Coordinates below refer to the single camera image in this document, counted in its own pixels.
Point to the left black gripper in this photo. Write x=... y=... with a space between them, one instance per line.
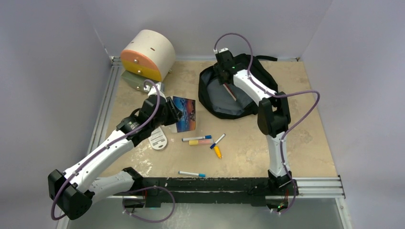
x=175 y=113

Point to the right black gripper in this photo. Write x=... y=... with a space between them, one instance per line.
x=218 y=70

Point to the blue orange book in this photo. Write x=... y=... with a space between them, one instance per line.
x=187 y=121

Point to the black student backpack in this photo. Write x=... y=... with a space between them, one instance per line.
x=217 y=100

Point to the red colourful booklet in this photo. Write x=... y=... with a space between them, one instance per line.
x=227 y=88

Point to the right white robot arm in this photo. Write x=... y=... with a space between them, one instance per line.
x=273 y=115

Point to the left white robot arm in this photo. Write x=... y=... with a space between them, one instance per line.
x=78 y=187

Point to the white oval label card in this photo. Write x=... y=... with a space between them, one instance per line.
x=157 y=140

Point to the yellow pink highlighter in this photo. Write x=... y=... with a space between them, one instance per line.
x=200 y=142

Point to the white marker blue cap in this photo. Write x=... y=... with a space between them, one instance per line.
x=196 y=138

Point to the upright white marker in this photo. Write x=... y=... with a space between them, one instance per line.
x=217 y=141

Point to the cream round drawer cabinet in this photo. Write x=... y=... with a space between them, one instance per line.
x=150 y=55

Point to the white marker lying lower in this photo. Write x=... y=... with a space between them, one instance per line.
x=183 y=173

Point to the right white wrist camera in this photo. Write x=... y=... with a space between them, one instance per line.
x=222 y=50

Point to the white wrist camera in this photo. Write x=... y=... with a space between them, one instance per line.
x=222 y=50
x=157 y=89

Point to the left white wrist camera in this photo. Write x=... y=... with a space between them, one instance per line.
x=157 y=89

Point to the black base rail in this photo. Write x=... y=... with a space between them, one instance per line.
x=255 y=191

